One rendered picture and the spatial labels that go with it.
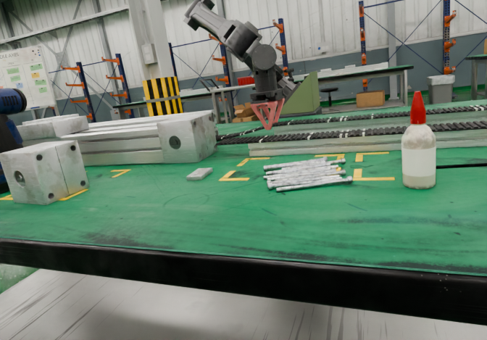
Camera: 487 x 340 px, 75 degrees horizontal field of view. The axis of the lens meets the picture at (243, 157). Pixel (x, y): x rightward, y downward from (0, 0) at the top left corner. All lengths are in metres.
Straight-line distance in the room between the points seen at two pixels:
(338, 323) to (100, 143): 0.83
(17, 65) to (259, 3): 5.49
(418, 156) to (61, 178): 0.58
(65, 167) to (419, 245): 0.57
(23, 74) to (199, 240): 6.36
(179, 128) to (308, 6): 7.98
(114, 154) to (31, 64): 5.76
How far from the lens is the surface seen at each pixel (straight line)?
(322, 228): 0.35
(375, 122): 0.81
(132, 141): 0.80
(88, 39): 11.85
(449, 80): 5.67
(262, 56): 0.77
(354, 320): 1.09
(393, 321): 1.10
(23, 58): 6.63
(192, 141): 0.70
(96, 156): 0.89
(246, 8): 8.98
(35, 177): 0.65
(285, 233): 0.35
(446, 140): 0.64
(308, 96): 1.29
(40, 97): 6.52
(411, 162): 0.44
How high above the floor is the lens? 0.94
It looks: 14 degrees down
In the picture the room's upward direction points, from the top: 8 degrees counter-clockwise
